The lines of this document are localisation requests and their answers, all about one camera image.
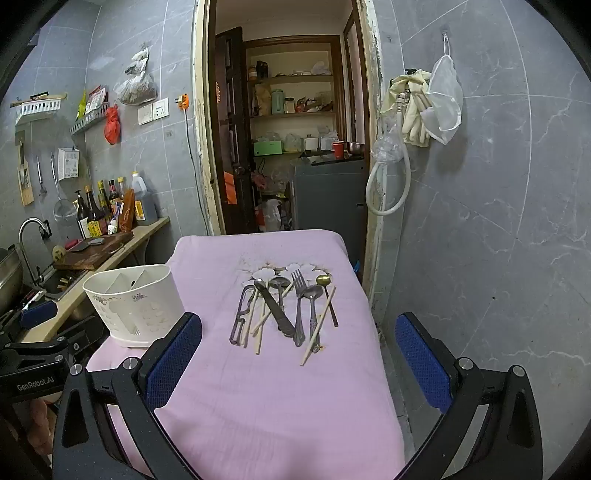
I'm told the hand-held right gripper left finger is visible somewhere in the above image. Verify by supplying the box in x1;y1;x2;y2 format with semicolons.
52;311;204;480

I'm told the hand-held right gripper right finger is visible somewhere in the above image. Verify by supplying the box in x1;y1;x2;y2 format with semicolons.
394;312;543;480

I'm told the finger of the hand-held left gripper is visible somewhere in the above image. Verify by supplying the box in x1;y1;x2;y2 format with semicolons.
14;300;60;330

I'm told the white plastic utensil holder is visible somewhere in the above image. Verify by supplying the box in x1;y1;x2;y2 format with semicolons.
82;264;186;349

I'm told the metal vegetable peeler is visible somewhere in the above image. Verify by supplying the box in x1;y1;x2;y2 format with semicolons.
229;285;257;345

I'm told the wooden chopstick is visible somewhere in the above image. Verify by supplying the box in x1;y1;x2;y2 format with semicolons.
250;281;296;335
255;295;273;355
300;286;337;367
243;295;259;348

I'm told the steel table knife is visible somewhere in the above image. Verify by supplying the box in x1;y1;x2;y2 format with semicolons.
253;279;297;337

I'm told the gold spoon with dark handle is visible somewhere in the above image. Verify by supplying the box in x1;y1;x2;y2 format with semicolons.
316;272;340;328

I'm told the large steel spoon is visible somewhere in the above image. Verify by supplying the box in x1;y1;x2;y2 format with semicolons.
305;284;324;354

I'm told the steel fork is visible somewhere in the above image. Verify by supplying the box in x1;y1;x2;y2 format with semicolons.
291;269;308;347

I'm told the person's left hand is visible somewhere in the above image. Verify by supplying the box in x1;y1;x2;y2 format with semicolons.
28;399;58;457

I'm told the kitchen sink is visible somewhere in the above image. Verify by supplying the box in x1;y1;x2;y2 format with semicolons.
28;270;88;301

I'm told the metal cooking pot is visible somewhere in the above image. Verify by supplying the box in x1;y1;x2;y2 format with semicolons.
0;247;23;308

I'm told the metal kitchen faucet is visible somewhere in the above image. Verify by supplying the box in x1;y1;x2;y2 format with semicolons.
18;217;51;284

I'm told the wooden cutting board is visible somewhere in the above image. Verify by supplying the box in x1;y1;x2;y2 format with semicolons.
53;231;134;271

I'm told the pink floral tablecloth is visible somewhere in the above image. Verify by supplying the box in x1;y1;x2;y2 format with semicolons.
85;229;419;480

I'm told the row of sauce bottles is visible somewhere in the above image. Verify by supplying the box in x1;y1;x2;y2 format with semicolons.
75;178;127;238

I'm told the hanging wooden board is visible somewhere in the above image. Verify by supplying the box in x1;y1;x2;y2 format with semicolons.
15;131;35;207

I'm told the orange-brown bottle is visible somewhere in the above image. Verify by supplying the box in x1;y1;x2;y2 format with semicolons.
117;189;136;233

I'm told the wooden kitchen counter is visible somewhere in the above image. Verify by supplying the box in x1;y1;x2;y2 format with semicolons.
18;216;171;344

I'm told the large oil jug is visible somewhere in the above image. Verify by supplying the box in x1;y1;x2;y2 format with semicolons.
130;172;158;227

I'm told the white plastic container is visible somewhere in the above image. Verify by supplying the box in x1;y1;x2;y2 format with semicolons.
261;198;282;232

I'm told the grey cabinet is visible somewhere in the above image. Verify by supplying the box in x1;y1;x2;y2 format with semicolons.
290;157;370;232

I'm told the red plastic bag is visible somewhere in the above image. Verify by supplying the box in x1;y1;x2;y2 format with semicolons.
104;104;122;145

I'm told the clear plastic bag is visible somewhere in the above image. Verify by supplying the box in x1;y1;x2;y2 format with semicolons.
372;124;404;162

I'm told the dark wooden door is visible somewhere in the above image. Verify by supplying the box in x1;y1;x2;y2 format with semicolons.
209;27;252;234

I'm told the bag of dried goods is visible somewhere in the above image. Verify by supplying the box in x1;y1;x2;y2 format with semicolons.
114;69;158;106

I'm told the small white plastic bag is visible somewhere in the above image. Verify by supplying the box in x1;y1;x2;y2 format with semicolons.
124;41;151;75

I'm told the white mesh bag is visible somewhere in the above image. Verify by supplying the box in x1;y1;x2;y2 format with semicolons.
427;32;464;145

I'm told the wooden shelf unit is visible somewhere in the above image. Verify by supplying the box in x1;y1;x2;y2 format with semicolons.
244;36;345;158

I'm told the red-handled cleaver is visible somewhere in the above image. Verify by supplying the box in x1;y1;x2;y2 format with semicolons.
65;236;107;252

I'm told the hanging wire strainer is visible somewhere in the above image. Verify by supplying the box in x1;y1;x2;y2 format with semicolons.
50;154;77;221

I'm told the white wall box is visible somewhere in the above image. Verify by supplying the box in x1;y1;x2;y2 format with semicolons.
58;148;80;178

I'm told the white flexible hose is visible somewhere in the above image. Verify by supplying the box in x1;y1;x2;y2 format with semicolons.
366;90;413;217

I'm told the wire wall rack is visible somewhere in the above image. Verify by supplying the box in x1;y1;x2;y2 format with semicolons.
70;102;112;136

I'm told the white wall rack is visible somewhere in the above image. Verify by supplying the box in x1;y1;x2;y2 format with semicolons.
10;95;68;126

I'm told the white power cable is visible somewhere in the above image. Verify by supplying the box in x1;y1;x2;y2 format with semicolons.
184;110;208;232

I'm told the worn cream door frame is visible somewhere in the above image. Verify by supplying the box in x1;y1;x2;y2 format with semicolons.
191;0;386;296

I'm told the white wall socket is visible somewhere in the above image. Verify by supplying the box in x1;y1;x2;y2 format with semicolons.
137;98;169;125

